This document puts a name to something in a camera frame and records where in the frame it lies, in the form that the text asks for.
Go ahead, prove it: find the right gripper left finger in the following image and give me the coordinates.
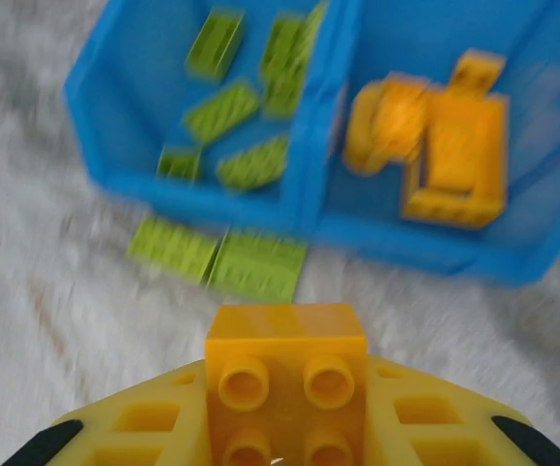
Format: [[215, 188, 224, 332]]
[[0, 357, 209, 466]]

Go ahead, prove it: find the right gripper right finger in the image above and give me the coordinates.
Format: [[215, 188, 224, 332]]
[[365, 355, 560, 466]]

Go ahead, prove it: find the orange lego brick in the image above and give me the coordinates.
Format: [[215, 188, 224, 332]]
[[446, 48, 508, 98], [205, 303, 368, 466]]

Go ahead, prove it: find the small green lego brick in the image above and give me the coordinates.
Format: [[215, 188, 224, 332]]
[[155, 148, 202, 183]]

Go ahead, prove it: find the orange lego window frame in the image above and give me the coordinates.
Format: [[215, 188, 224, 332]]
[[399, 89, 511, 230]]

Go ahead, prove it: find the orange round lego spool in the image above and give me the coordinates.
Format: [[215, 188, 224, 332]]
[[343, 77, 431, 177]]

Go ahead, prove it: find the blue plastic bin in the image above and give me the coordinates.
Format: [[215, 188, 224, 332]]
[[308, 0, 560, 291], [62, 0, 358, 234]]

